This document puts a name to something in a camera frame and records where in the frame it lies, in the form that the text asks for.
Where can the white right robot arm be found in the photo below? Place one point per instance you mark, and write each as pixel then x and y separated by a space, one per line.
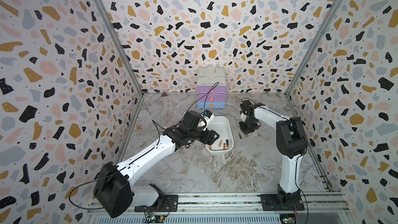
pixel 291 139

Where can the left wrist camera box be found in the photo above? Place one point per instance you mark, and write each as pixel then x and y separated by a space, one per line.
pixel 207 117

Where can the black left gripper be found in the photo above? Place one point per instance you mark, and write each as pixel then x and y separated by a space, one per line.
pixel 209 137

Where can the small red triangle marker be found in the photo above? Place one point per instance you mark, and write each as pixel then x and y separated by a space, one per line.
pixel 164 94

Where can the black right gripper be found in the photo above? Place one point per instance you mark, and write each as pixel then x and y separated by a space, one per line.
pixel 253 128

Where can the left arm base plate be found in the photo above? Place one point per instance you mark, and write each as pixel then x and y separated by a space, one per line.
pixel 166 203

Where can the aluminium front rail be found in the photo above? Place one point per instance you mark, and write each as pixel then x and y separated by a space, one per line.
pixel 235 208

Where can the pastel mini drawer cabinet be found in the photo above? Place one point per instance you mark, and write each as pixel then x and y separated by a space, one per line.
pixel 211 87

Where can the white plastic storage tray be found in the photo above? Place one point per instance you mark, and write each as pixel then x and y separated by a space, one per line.
pixel 221 125

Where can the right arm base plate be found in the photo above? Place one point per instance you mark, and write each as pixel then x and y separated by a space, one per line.
pixel 281 202

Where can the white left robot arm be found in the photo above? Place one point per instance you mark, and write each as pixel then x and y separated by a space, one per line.
pixel 115 188

